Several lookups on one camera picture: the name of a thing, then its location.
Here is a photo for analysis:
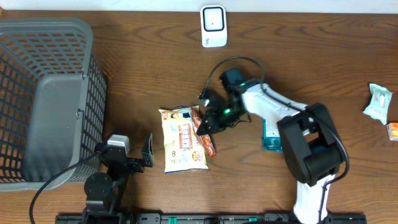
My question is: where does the brown chocolate bar wrapper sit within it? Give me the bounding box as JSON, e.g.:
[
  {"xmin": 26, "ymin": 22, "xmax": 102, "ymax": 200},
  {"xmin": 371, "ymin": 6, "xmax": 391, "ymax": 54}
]
[{"xmin": 190, "ymin": 105, "xmax": 216, "ymax": 158}]

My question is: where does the white snack bag red label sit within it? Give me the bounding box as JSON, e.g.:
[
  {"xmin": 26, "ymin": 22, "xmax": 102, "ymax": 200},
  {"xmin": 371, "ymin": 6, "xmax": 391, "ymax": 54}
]
[{"xmin": 159, "ymin": 105, "xmax": 208, "ymax": 174}]

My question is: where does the blue mouthwash bottle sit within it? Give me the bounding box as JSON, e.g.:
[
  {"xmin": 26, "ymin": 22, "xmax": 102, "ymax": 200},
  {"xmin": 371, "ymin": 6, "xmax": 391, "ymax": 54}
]
[{"xmin": 262, "ymin": 120, "xmax": 283, "ymax": 152}]

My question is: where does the teal wet wipes pack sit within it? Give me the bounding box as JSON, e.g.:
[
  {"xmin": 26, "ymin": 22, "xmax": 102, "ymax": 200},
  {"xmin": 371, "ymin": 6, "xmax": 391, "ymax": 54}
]
[{"xmin": 363, "ymin": 83, "xmax": 392, "ymax": 125}]

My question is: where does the small orange white box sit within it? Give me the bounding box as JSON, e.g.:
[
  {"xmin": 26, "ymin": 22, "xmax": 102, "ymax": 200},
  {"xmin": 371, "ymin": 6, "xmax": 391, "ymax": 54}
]
[{"xmin": 386, "ymin": 123, "xmax": 398, "ymax": 141}]

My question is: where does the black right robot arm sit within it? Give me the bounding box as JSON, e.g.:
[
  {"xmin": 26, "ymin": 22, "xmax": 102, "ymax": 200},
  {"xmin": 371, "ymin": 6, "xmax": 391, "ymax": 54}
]
[{"xmin": 197, "ymin": 68, "xmax": 349, "ymax": 223}]

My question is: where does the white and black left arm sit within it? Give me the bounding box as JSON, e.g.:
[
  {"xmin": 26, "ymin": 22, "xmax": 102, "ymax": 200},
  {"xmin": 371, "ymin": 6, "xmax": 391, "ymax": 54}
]
[{"xmin": 82, "ymin": 134, "xmax": 154, "ymax": 224}]

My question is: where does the white barcode scanner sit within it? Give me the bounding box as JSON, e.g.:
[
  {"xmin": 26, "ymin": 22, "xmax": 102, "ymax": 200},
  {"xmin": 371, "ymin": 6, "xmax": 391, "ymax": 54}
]
[{"xmin": 200, "ymin": 5, "xmax": 228, "ymax": 48}]

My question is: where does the grey plastic shopping basket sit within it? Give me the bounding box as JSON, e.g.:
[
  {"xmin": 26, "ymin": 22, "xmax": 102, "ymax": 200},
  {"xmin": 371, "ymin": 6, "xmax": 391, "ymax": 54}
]
[{"xmin": 1, "ymin": 18, "xmax": 107, "ymax": 192}]

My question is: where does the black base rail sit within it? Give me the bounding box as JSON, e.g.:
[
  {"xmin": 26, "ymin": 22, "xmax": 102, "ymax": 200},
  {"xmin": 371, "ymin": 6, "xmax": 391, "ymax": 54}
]
[{"xmin": 55, "ymin": 212, "xmax": 368, "ymax": 224}]

